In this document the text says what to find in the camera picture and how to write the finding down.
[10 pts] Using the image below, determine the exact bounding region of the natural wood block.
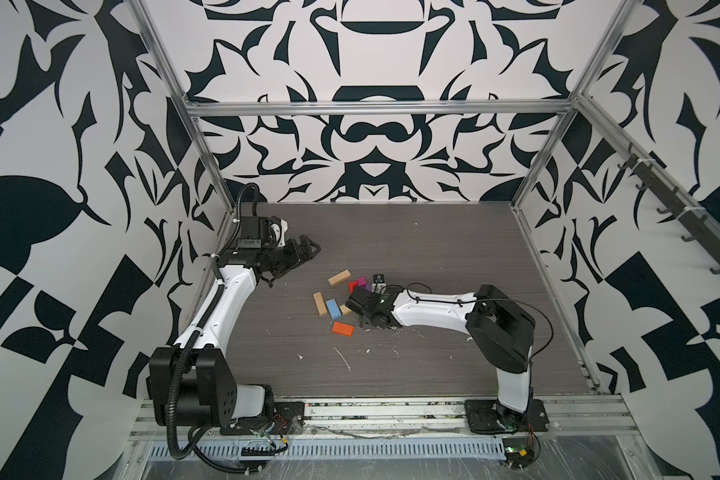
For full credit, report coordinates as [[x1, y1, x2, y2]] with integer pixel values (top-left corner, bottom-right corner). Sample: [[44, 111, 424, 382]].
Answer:
[[328, 269, 352, 287], [313, 292, 328, 316]]

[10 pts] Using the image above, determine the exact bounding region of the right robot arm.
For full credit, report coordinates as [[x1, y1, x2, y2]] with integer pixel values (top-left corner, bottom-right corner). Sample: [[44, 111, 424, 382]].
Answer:
[[345, 285, 536, 421]]

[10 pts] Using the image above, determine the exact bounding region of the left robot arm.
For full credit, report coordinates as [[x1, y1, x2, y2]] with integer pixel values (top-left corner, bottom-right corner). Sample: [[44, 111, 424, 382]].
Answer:
[[148, 235, 321, 428]]

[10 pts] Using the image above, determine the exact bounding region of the orange wood block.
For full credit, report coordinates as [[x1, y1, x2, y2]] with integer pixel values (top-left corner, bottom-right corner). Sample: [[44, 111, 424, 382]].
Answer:
[[331, 321, 355, 337]]

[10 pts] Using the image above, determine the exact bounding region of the blue wood block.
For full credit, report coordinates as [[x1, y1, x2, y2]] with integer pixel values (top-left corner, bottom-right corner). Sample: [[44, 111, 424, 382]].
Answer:
[[326, 299, 343, 320]]

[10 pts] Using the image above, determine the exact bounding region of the green circuit board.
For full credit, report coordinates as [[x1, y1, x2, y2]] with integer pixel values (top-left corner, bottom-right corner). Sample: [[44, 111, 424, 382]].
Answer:
[[502, 437, 538, 471]]

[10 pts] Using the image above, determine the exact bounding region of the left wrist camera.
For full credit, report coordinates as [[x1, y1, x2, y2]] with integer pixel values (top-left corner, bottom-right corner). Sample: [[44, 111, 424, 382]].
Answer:
[[237, 216, 288, 249]]

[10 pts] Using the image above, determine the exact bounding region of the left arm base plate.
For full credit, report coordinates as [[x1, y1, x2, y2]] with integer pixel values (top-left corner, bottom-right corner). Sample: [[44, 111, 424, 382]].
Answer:
[[220, 402, 305, 436]]

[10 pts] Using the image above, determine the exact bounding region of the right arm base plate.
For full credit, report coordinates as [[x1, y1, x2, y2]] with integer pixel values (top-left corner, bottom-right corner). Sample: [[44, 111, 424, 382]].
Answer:
[[464, 398, 549, 435]]

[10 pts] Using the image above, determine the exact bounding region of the white slotted cable duct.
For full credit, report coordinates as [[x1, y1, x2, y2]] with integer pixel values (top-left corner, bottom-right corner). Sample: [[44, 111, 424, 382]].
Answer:
[[146, 437, 508, 462]]

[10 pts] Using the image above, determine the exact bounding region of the aluminium frame crossbar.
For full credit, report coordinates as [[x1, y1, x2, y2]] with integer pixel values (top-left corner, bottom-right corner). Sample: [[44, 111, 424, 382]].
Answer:
[[185, 99, 571, 118]]

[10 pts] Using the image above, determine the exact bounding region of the aluminium front rail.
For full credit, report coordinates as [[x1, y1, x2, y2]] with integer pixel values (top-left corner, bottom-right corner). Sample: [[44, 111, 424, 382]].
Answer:
[[128, 394, 640, 442]]

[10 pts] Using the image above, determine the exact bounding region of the wall hook rack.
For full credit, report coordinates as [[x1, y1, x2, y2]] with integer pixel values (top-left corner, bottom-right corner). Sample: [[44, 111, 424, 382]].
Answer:
[[619, 145, 720, 275]]

